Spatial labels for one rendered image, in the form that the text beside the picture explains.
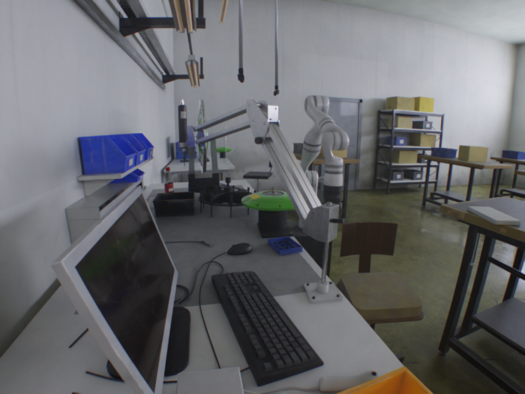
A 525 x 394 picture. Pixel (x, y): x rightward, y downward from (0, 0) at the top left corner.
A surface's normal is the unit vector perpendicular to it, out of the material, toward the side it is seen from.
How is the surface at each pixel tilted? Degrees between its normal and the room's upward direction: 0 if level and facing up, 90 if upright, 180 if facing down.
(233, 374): 0
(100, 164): 92
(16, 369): 0
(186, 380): 0
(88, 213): 90
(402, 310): 90
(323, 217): 90
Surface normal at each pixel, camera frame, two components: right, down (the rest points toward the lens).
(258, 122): -0.69, 0.17
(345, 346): 0.00, -0.97
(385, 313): -0.02, 0.24
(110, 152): 0.20, 0.27
